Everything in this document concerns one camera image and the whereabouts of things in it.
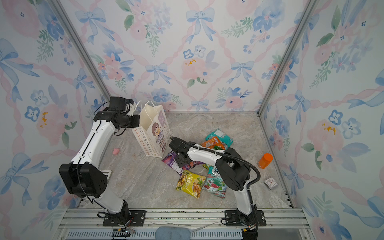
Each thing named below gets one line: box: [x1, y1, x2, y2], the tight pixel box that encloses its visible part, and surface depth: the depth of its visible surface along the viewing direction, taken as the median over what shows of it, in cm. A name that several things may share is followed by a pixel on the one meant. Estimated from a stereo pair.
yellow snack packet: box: [175, 169, 207, 199], surface depth 85 cm
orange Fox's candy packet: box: [200, 136, 226, 150], surface depth 100 cm
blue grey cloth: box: [155, 226, 191, 240], surface depth 69 cm
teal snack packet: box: [205, 128, 234, 150], surface depth 104 cm
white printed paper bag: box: [132, 100, 172, 158], surface depth 86 cm
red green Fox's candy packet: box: [202, 166, 228, 200], surface depth 84 cm
